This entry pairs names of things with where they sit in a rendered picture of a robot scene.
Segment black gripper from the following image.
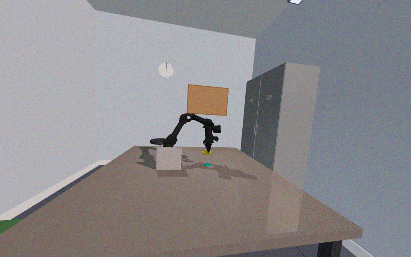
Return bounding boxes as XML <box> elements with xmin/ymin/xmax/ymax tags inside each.
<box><xmin>203</xmin><ymin>133</ymin><xmax>213</xmax><ymax>152</ymax></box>

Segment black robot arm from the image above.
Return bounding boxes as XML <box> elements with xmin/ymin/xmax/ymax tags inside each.
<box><xmin>163</xmin><ymin>113</ymin><xmax>221</xmax><ymax>147</ymax></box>

